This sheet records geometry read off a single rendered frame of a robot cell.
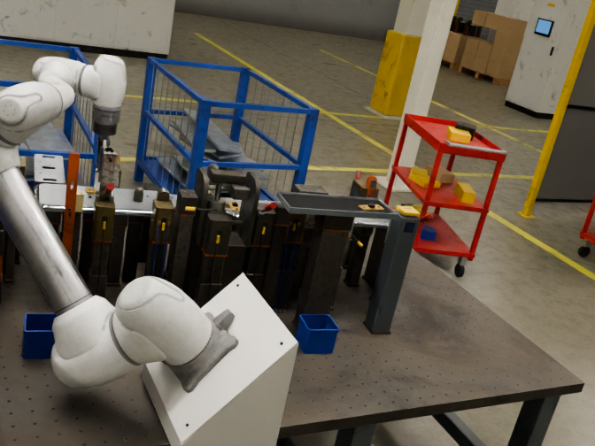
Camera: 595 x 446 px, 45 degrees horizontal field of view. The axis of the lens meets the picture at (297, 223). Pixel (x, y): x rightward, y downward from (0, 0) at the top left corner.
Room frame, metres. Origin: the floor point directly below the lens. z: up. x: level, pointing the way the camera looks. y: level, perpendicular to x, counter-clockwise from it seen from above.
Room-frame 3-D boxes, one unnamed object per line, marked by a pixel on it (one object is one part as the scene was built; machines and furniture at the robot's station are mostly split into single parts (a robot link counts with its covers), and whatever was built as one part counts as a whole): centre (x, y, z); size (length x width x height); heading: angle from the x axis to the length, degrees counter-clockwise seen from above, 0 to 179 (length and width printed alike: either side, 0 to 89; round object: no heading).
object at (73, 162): (2.01, 0.69, 0.95); 0.03 x 0.01 x 0.50; 113
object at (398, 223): (2.25, -0.35, 0.92); 0.08 x 0.08 x 0.44; 23
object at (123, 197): (2.39, 0.21, 1.00); 1.38 x 0.22 x 0.02; 113
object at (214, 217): (2.03, 0.23, 0.89); 0.09 x 0.08 x 0.38; 23
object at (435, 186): (4.80, -0.92, 0.49); 0.81 x 0.46 x 0.98; 14
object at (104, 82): (2.24, 0.69, 1.38); 0.13 x 0.11 x 0.16; 87
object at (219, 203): (2.14, 0.24, 0.94); 0.18 x 0.13 x 0.49; 113
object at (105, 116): (2.23, 0.68, 1.28); 0.09 x 0.09 x 0.06
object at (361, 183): (2.78, -0.23, 0.88); 0.14 x 0.09 x 0.36; 23
